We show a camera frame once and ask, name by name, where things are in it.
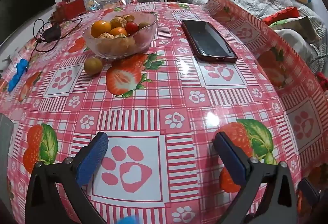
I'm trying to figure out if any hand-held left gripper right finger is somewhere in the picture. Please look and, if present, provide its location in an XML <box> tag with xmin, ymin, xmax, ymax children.
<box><xmin>214</xmin><ymin>130</ymin><xmax>299</xmax><ymax>224</ymax></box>

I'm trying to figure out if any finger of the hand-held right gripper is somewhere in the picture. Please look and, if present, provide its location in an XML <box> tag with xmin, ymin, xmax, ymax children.
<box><xmin>297</xmin><ymin>177</ymin><xmax>322</xmax><ymax>217</ymax></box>

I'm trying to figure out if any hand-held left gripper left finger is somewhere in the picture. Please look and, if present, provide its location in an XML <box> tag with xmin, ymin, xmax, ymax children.
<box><xmin>25</xmin><ymin>131</ymin><xmax>109</xmax><ymax>224</ymax></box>

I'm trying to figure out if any clear glass bowl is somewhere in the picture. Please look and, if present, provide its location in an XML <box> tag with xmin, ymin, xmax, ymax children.
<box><xmin>82</xmin><ymin>11</ymin><xmax>158</xmax><ymax>59</ymax></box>

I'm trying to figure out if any red tomato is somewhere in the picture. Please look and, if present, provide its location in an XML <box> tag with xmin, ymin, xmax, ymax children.
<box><xmin>125</xmin><ymin>22</ymin><xmax>139</xmax><ymax>36</ymax></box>

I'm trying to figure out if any blue cloth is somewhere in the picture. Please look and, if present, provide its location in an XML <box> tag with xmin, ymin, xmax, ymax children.
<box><xmin>8</xmin><ymin>59</ymin><xmax>29</xmax><ymax>93</ymax></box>

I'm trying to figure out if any dark smartphone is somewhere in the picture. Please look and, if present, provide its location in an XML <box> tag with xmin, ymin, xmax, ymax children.
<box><xmin>181</xmin><ymin>19</ymin><xmax>238</xmax><ymax>64</ymax></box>

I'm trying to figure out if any black power adapter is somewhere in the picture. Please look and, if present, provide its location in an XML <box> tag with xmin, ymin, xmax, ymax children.
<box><xmin>43</xmin><ymin>25</ymin><xmax>62</xmax><ymax>43</ymax></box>

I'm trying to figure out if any white round cushion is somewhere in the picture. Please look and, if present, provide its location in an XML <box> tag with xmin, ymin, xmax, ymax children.
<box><xmin>274</xmin><ymin>29</ymin><xmax>315</xmax><ymax>66</ymax></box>

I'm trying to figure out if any beige and green cushion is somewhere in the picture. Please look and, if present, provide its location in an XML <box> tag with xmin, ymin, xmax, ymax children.
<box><xmin>269</xmin><ymin>16</ymin><xmax>322</xmax><ymax>43</ymax></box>

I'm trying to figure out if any red fringed cushion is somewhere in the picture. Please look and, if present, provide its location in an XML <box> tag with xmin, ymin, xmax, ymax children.
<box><xmin>261</xmin><ymin>6</ymin><xmax>300</xmax><ymax>26</ymax></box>

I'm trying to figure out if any heap of plastic bags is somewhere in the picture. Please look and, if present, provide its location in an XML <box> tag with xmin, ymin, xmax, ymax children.
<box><xmin>86</xmin><ymin>0</ymin><xmax>121</xmax><ymax>9</ymax></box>

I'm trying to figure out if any grey striped sofa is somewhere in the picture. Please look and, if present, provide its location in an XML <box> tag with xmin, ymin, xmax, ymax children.
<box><xmin>220</xmin><ymin>0</ymin><xmax>328</xmax><ymax>43</ymax></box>

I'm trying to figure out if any black television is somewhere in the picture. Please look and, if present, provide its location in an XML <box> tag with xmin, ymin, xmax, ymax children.
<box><xmin>0</xmin><ymin>0</ymin><xmax>57</xmax><ymax>40</ymax></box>

